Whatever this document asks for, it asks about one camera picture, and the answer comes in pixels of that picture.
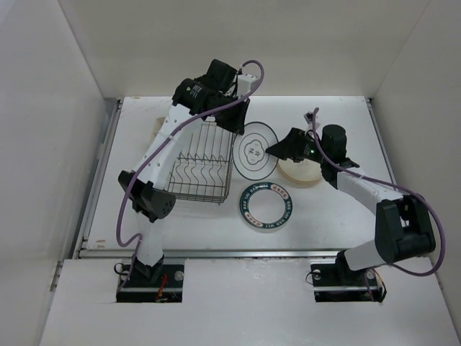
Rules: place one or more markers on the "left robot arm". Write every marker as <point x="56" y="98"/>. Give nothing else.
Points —
<point x="144" y="185"/>

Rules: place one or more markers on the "grey wire dish rack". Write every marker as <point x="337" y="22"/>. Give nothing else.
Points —
<point x="202" y="171"/>

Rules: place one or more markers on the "yellow plate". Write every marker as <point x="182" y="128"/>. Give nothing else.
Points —
<point x="306" y="185"/>

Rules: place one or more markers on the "cream white plate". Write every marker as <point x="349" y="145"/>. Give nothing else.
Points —
<point x="301" y="173"/>

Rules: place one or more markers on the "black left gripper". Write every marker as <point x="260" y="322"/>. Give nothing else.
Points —
<point x="237" y="124"/>

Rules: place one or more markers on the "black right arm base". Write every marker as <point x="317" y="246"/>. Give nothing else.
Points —
<point x="330" y="287"/>

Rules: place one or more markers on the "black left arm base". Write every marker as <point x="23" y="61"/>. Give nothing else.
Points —
<point x="168" y="287"/>

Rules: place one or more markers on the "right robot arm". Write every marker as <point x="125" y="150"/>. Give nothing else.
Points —
<point x="402" y="224"/>

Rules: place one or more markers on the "aluminium table rail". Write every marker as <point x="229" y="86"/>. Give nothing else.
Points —
<point x="324" y="220"/>

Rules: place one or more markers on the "white bowl green band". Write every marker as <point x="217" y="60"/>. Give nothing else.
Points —
<point x="265" y="206"/>

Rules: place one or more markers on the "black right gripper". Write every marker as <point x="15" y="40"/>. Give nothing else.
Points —
<point x="290" y="145"/>

